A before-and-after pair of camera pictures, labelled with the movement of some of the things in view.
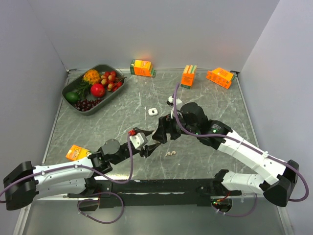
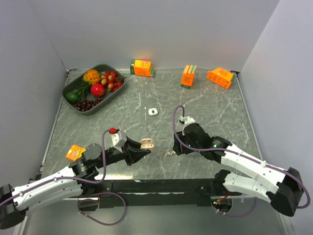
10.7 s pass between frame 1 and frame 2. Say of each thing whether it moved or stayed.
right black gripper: moved
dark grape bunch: stayed
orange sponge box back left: stayed
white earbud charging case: stayed
